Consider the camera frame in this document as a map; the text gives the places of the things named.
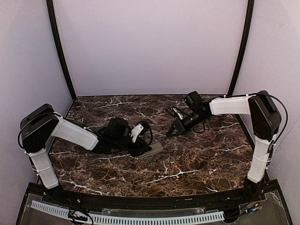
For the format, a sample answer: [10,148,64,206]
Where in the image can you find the white universal remote control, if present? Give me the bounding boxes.
[137,142,164,159]

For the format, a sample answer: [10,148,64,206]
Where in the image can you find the right black frame post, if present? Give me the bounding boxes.
[227,0,255,95]

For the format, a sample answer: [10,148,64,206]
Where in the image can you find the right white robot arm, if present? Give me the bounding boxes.
[166,90,284,184]

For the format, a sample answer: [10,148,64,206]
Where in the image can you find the white slotted cable duct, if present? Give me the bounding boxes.
[30,200,225,225]

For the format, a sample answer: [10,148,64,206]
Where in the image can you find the right black camera cable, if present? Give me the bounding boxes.
[193,119,209,134]

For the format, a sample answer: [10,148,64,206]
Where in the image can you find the black camera cable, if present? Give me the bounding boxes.
[193,119,209,134]
[138,120,154,147]

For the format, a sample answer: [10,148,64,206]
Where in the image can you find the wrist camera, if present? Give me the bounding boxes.
[166,106,187,120]
[130,123,145,143]

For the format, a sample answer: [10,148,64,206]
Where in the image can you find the left black camera cable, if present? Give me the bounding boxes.
[138,120,154,147]

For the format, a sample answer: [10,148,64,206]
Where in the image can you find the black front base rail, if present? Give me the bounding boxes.
[41,189,245,211]

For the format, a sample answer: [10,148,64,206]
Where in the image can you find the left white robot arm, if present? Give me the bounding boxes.
[17,104,153,189]

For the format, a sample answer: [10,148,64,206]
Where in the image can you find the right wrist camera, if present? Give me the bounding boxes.
[166,106,187,120]

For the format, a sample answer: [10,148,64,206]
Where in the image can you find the left black frame post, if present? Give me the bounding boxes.
[46,0,77,101]

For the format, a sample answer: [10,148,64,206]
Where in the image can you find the black frame post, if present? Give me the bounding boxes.
[46,0,77,101]
[227,0,255,95]

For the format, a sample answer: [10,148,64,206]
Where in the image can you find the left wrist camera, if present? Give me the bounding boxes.
[130,123,145,143]

